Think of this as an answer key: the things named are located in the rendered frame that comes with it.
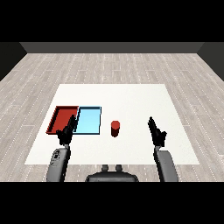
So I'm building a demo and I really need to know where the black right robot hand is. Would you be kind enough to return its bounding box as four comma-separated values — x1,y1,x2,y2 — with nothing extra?
147,115,168,148

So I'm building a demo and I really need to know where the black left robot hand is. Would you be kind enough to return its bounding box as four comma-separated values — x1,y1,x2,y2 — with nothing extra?
55,115,78,146

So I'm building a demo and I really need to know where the red shallow open box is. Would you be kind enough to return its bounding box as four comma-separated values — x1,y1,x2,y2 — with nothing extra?
45,105,80,136

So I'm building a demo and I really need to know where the light blue shallow open box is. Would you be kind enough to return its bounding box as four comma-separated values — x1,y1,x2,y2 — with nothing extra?
72,106,102,136

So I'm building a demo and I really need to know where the red can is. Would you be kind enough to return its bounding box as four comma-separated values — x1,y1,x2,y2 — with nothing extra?
110,120,121,138

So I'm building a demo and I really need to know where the dark grey robot body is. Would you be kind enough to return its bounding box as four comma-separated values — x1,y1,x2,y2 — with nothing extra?
85,164,140,183

